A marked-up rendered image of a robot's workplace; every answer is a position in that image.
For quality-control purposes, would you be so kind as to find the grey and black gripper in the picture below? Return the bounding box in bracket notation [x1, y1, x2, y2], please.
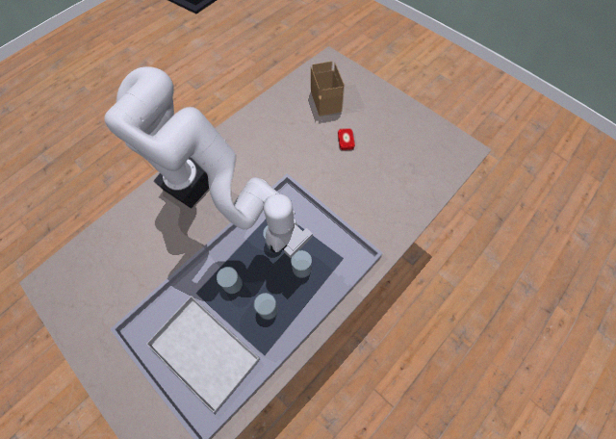
[266, 229, 287, 252]

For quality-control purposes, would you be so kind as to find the brown cardboard box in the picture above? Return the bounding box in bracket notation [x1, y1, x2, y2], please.
[311, 62, 345, 116]

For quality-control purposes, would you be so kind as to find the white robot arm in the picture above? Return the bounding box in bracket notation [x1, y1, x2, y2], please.
[105, 66, 313, 258]

